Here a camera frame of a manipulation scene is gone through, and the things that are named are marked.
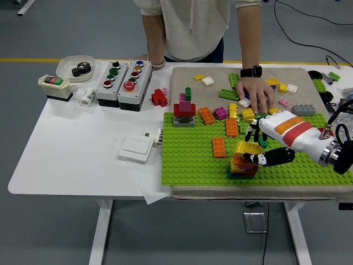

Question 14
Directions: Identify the red brick cluster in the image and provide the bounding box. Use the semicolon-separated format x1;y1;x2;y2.
151;88;169;108

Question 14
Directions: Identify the yellow curved brick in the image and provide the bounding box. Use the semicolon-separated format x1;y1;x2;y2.
233;140;264;156

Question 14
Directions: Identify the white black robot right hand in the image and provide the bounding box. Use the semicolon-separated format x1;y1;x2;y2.
242;109;339;167

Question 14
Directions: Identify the grey four-button box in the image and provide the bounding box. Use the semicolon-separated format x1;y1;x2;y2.
95;60;130;108

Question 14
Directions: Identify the person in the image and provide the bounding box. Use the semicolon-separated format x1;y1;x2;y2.
133;0;276;114

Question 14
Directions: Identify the white plastic dish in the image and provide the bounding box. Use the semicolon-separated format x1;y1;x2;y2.
56;55;97;83

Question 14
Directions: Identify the clear bag of parts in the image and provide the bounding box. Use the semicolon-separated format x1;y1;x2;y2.
332;113;353;139

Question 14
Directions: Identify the red curved brick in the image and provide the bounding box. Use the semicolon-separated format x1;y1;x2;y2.
314;126;335;139

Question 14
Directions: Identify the white furniture foot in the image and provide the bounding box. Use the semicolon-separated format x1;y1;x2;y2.
17;0;36;16

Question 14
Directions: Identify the white wall switch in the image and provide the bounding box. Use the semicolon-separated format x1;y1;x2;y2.
118;136;154;163

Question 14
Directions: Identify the grey long brick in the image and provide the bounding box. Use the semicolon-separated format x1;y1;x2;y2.
291;104;317;116

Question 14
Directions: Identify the orange long brick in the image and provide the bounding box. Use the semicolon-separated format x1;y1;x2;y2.
198;107;216;125
211;137;227;159
225;118;239;138

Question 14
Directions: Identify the white table leg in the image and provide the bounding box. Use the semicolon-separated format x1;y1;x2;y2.
284;202;312;265
88;199;114;265

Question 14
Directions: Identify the green studded baseplate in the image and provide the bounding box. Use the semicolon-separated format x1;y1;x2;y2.
161;112;353;186

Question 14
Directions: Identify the black wristwatch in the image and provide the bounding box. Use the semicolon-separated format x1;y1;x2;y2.
239;65;263;78

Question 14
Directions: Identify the grey emergency-stop button box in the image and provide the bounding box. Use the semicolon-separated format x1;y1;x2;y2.
117;59;153;112

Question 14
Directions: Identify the black cable with connector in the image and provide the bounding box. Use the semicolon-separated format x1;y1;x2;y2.
325;55;353;69

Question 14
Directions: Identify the white paper sheet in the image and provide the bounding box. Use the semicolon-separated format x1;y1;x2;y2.
115;137;172;205

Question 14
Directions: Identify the person's left hand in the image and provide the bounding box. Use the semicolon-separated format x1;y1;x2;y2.
236;76;276;114

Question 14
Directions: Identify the grey red pink brick tower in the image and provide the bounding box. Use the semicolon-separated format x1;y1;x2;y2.
173;87;197;128

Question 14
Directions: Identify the grey-brown mat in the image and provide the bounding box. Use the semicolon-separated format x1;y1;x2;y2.
168;66;353;202

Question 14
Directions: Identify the multicoloured brick stack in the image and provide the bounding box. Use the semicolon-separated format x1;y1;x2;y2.
228;153;260;180

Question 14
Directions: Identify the white printed cylinder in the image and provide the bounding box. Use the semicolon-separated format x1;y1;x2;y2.
153;127;164;149

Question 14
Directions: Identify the magenta brick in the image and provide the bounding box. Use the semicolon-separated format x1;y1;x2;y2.
213;107;229;121

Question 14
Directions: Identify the black floor cable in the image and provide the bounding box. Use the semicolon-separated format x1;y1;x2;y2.
274;0;353;67

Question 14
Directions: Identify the metal floor plate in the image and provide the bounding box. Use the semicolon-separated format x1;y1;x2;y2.
243;211;268;234

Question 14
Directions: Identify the cream red-green switch box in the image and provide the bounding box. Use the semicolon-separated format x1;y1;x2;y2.
38;74;74;102

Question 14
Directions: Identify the pale beaded bracelet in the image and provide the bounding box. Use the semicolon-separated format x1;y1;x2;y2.
146;54;167;71

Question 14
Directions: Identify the white plastic pipe fitting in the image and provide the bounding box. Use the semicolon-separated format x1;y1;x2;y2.
74;87;97;107

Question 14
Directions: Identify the black hanging cable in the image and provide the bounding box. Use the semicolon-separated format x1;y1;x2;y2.
261;203;270;265

